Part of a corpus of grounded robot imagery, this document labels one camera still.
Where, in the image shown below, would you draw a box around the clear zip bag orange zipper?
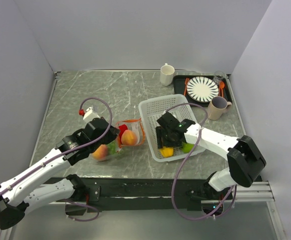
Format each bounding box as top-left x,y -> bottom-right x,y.
90,118 -> 146,162

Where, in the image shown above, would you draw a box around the white plastic perforated basket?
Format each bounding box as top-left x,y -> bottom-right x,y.
138,94 -> 197,163

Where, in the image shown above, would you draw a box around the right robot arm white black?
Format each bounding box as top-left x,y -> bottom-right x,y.
157,112 -> 267,199

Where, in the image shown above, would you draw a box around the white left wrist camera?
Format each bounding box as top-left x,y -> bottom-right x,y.
78,106 -> 100,123

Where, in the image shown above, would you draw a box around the orange plastic fork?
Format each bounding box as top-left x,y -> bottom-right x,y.
183,77 -> 190,96

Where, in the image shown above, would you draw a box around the red bell pepper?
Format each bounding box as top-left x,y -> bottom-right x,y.
118,124 -> 128,138

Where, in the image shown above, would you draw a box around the aluminium extrusion frame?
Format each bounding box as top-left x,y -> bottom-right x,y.
0,71 -> 276,240

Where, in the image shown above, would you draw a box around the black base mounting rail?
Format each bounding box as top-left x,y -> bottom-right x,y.
52,176 -> 236,216

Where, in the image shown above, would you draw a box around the beige mug purple inside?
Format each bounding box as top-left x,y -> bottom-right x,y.
206,96 -> 232,121

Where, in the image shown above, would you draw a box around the yellow bell pepper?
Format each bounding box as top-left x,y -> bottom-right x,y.
159,146 -> 174,158

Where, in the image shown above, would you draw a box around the peach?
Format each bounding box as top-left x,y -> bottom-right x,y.
121,130 -> 138,146
92,144 -> 109,162

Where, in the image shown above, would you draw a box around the black white striped plate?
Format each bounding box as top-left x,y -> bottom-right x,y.
187,76 -> 219,103

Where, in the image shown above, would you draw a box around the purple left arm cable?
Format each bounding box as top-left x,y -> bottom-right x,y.
0,96 -> 113,229

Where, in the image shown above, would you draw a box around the green apple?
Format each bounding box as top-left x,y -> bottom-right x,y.
181,142 -> 194,154

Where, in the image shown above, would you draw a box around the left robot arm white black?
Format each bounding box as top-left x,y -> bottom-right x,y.
0,117 -> 120,230

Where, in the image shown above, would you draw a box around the orange plastic spoon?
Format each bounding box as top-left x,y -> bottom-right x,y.
219,81 -> 225,98

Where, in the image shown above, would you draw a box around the white ceramic mug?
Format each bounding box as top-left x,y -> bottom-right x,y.
159,63 -> 175,87

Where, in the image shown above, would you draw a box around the clear glass cup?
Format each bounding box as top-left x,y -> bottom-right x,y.
213,70 -> 225,85

